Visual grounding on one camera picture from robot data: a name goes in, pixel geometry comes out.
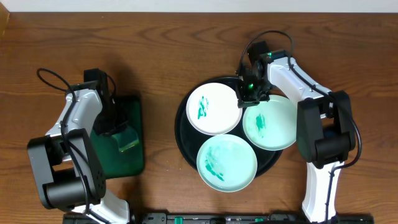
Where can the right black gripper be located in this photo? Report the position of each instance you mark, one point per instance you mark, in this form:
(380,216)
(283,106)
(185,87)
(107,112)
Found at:
(244,100)

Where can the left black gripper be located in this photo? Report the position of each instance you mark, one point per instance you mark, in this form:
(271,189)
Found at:
(109,125)

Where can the green yellow sponge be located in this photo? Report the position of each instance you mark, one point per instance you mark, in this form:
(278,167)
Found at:
(126,139)

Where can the mint plate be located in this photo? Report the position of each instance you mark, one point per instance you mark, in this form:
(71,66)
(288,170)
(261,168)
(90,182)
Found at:
(271,125)
(226,163)

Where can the white plate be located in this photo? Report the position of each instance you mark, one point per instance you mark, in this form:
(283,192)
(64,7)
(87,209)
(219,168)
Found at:
(212,109)

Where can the mint plate front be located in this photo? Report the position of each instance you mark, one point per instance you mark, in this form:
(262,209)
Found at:
(226,163)

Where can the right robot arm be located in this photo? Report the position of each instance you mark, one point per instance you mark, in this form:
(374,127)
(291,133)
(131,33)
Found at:
(326,132)

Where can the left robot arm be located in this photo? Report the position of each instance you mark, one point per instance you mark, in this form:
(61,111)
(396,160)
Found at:
(67,171)

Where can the dark green rectangular tray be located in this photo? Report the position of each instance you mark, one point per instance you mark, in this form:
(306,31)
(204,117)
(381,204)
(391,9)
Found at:
(117,164)

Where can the black mounting rail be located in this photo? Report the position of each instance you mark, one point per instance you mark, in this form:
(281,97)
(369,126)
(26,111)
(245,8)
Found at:
(163,218)

